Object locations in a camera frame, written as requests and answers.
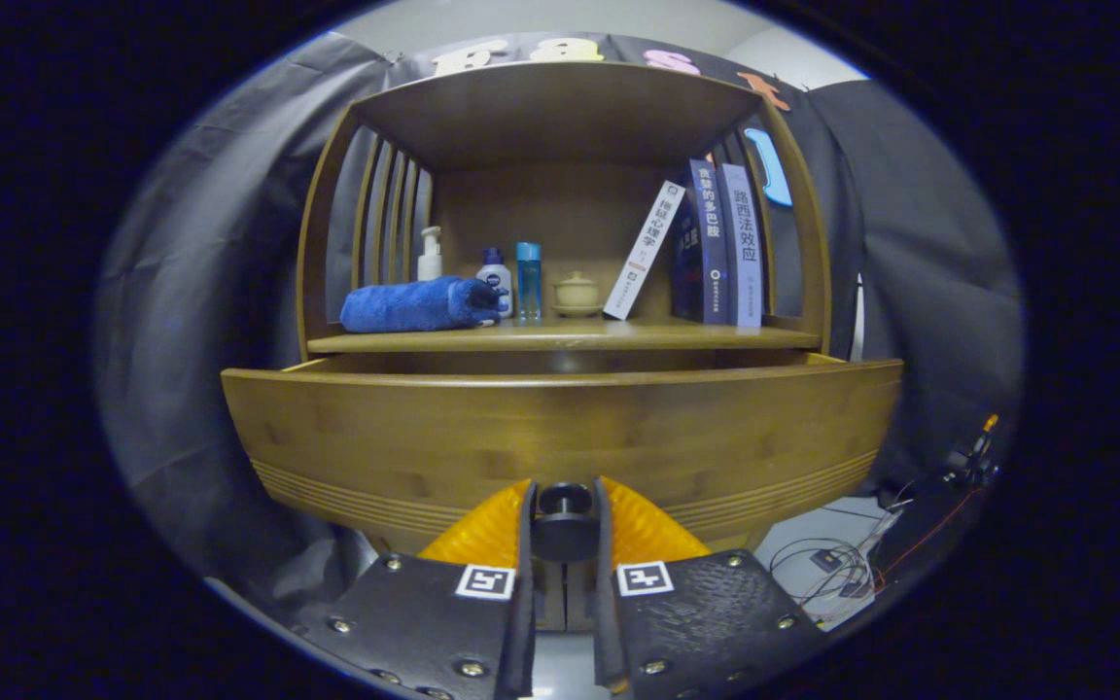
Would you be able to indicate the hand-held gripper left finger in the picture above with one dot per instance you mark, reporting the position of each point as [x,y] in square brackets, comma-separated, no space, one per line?
[525,603]

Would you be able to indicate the clear blue bottle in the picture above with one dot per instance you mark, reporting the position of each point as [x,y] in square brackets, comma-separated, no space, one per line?
[528,282]

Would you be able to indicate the white book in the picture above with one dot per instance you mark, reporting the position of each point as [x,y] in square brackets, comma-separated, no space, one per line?
[646,251]

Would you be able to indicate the black round drawer knob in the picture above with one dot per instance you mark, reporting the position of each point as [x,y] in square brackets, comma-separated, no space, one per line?
[565,520]

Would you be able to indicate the pale blue book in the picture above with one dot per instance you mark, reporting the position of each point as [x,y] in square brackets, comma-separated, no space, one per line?
[745,248]

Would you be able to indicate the black equipment with orange clamp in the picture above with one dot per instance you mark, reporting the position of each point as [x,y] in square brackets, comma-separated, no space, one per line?
[949,467]

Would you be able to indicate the wooden countertop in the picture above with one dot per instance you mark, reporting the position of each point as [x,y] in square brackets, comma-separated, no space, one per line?
[570,335]

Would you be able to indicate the wooden cabinet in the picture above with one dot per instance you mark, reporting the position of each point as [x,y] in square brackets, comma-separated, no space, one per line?
[560,117]

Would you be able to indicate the blue folded towel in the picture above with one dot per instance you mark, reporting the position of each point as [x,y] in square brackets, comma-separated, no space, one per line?
[404,306]

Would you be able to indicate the dark blue book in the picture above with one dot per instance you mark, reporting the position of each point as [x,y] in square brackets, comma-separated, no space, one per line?
[706,243]

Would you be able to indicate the white bottle blue cap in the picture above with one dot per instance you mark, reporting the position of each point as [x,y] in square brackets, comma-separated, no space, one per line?
[495,277]

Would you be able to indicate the wooden cabinet door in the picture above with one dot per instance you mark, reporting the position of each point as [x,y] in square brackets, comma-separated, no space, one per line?
[548,595]
[581,595]

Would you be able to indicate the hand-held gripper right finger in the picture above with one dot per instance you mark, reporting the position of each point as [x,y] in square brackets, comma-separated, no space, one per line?
[604,603]

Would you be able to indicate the white pump bottle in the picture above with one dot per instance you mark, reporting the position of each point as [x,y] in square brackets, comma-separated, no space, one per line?
[431,258]

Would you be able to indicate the wooden drawer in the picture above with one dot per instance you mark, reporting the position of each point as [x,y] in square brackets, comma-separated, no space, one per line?
[560,428]

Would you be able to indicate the beige lidded teacup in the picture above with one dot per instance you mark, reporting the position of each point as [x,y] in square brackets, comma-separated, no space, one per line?
[577,294]

